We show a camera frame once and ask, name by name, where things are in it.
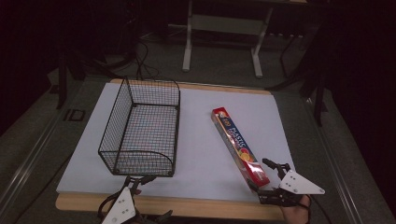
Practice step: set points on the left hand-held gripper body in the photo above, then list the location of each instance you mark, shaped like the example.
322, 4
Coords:
123, 207

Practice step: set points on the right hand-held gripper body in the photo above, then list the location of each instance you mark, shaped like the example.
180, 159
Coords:
299, 185

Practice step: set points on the long red blue wrap box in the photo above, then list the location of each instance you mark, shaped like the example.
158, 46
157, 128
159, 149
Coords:
235, 142

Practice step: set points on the person's right hand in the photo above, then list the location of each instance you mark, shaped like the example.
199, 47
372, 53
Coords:
295, 214

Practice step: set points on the white paper sheet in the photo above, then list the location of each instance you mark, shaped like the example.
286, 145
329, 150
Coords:
199, 149

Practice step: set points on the black metal stand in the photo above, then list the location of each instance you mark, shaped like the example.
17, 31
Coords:
319, 99

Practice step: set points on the black floor socket plate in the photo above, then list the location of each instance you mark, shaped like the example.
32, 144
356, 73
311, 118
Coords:
74, 114

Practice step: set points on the metal floor rail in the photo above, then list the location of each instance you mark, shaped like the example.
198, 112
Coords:
28, 161
336, 155

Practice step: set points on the white metal desk frame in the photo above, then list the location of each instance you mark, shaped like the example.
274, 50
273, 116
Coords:
224, 25

